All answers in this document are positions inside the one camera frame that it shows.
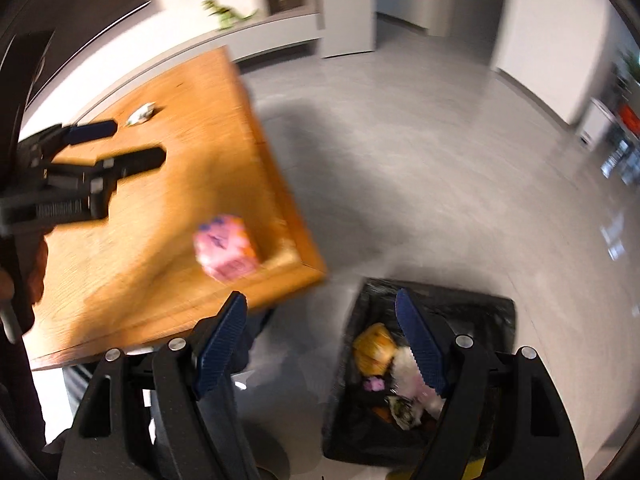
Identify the white low cabinet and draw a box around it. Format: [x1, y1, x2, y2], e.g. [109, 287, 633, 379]
[85, 10, 321, 111]

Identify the black lined trash bin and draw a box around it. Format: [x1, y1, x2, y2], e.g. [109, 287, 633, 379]
[320, 276, 518, 466]

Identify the person's left hand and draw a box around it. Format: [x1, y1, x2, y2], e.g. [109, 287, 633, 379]
[26, 236, 49, 307]

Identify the pink packet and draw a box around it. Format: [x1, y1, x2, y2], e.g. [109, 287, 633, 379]
[192, 213, 263, 283]

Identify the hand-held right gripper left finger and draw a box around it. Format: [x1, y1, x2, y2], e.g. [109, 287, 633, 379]
[57, 290, 248, 480]

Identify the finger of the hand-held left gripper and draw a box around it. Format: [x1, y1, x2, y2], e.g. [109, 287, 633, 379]
[17, 119, 119, 162]
[45, 146, 167, 196]

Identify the white box appliance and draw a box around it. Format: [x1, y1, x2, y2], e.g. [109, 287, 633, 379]
[577, 96, 619, 152]

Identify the green dinosaur toy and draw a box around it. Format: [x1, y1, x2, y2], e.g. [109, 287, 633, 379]
[202, 0, 258, 31]

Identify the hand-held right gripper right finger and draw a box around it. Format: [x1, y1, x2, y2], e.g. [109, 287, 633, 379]
[394, 288, 586, 480]

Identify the white and green packet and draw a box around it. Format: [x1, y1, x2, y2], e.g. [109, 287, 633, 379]
[124, 102, 157, 127]

